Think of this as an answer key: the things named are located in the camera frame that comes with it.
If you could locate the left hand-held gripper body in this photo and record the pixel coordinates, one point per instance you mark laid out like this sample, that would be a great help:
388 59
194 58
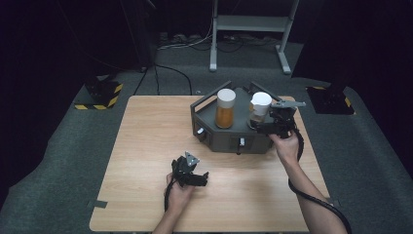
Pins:
184 170

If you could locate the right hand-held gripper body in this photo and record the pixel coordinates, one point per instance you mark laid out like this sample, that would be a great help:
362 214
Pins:
285 118

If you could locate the pale jar with white lid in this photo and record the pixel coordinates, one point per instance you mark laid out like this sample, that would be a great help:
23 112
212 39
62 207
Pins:
259 105

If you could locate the dark grey corner rack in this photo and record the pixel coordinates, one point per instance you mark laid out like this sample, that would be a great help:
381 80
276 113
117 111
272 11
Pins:
240 136

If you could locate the orange jar with grey lid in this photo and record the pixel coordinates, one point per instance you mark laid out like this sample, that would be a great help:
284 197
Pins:
225 110

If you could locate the person's left hand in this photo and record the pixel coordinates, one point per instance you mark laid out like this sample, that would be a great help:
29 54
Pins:
180 196

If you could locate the person's right hand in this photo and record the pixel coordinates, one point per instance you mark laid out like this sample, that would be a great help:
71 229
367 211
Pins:
287 148

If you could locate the silver rack hook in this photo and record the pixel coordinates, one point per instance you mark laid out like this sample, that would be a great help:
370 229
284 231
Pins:
241 142
200 132

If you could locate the black yellow striped base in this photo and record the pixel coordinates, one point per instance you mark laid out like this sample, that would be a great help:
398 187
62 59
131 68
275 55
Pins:
102 94
331 100

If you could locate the grey tape strip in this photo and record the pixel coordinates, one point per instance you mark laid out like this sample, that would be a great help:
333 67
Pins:
335 201
98 204

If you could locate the white metal stand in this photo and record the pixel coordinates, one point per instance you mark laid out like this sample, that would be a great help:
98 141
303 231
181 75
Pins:
250 23

